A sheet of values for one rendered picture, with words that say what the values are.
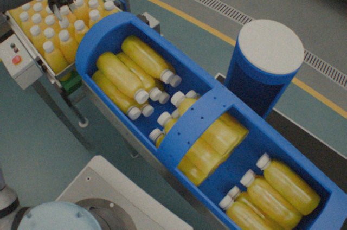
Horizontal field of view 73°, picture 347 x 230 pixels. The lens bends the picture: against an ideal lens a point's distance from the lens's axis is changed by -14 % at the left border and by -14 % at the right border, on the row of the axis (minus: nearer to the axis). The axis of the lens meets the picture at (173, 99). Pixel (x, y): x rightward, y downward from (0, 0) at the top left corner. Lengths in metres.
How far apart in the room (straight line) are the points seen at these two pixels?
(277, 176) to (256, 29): 0.62
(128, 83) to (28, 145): 1.52
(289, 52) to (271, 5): 1.89
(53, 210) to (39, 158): 1.73
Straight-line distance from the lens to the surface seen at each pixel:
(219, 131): 0.68
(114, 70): 0.83
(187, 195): 0.95
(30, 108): 2.34
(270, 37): 1.12
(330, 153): 2.06
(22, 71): 1.05
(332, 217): 0.69
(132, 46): 0.89
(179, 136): 0.65
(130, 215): 0.61
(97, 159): 0.72
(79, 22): 1.07
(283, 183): 0.75
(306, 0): 3.24
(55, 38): 1.10
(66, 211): 0.40
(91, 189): 0.63
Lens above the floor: 1.81
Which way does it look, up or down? 62 degrees down
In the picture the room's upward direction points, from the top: straight up
